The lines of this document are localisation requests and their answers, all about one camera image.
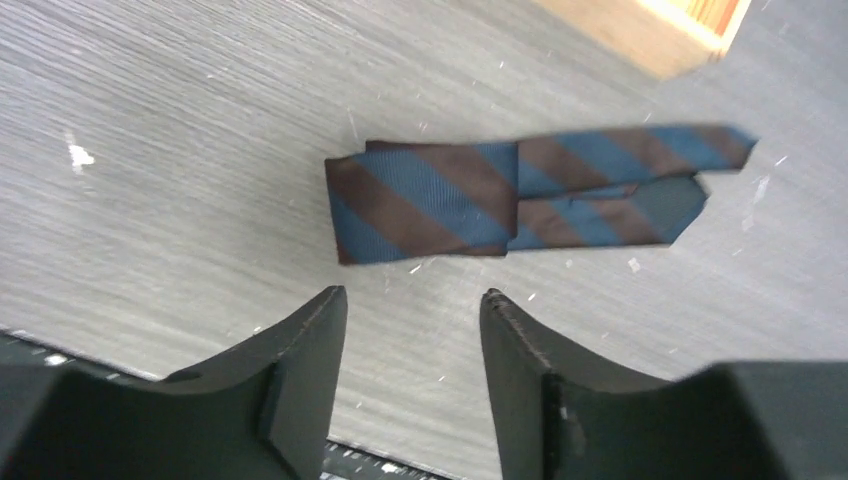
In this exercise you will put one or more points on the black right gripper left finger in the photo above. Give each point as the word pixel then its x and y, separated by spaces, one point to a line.
pixel 259 410

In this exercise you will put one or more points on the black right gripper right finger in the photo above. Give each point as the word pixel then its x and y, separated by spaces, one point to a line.
pixel 562 411

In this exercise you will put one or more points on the navy brown striped tie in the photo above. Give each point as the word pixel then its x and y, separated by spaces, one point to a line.
pixel 612 187

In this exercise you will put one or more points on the light wooden compartment tray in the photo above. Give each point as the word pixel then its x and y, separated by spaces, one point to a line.
pixel 662 38

